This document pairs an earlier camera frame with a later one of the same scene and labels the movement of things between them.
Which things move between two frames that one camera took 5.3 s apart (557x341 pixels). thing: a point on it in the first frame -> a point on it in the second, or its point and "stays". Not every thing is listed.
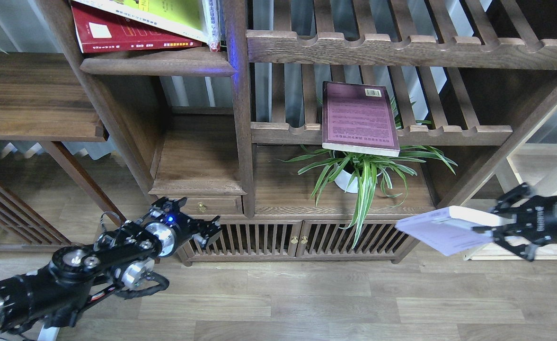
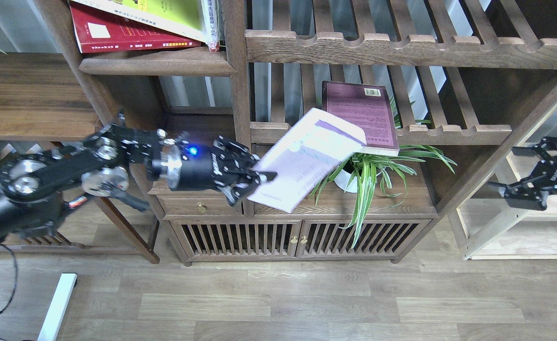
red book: x=97 y=31 stays
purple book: x=358 y=118 stays
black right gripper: x=548 y=220 -> x=555 y=174
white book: x=448 y=230 -> x=306 y=158
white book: x=188 y=18 stays
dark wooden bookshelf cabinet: x=312 y=129 stays
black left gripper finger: x=164 y=205 -> x=234 y=152
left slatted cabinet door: x=250 y=239 stays
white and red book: x=211 y=9 stays
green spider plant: x=370 y=172 stays
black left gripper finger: x=204 y=229 -> x=234 y=189
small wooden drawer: x=212 y=206 stays
